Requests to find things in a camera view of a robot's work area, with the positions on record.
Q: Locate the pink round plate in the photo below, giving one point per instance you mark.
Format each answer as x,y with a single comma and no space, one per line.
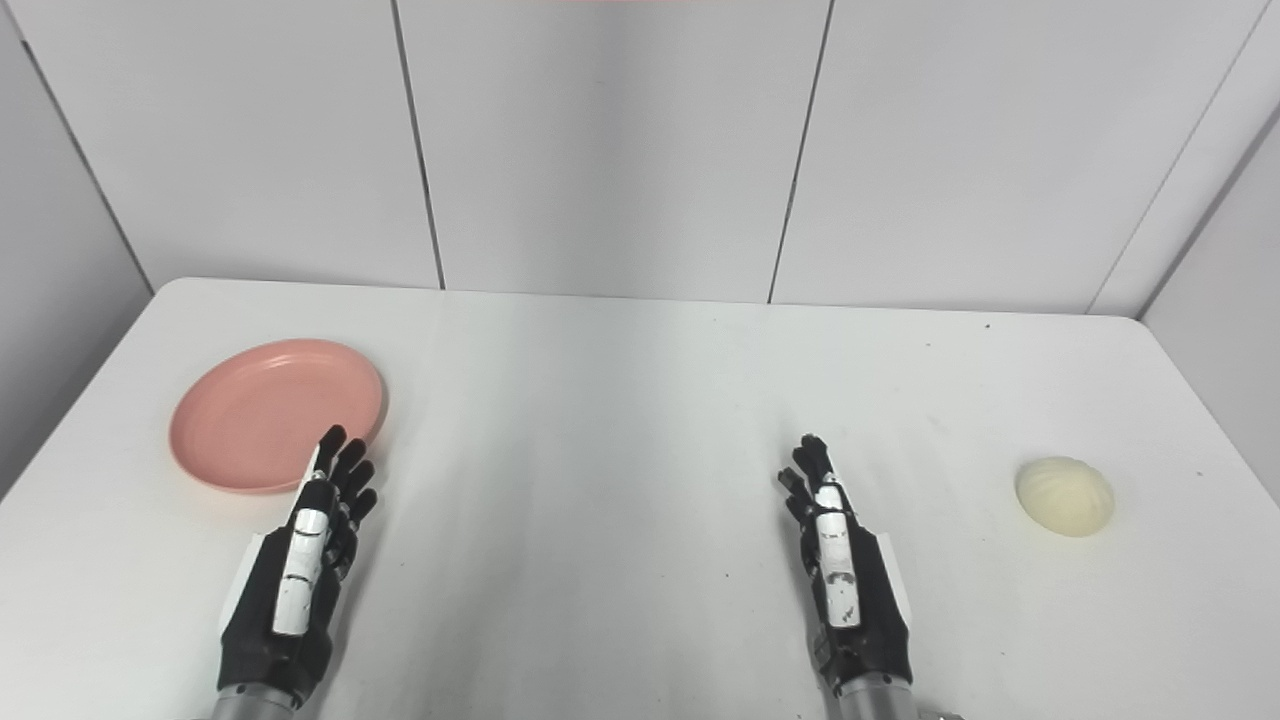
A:
275,414

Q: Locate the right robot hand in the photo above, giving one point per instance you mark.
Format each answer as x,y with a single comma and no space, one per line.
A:
850,590

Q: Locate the cream steamed bun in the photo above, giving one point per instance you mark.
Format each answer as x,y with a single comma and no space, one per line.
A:
1066,496

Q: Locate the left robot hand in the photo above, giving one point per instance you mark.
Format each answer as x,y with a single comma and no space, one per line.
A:
290,590

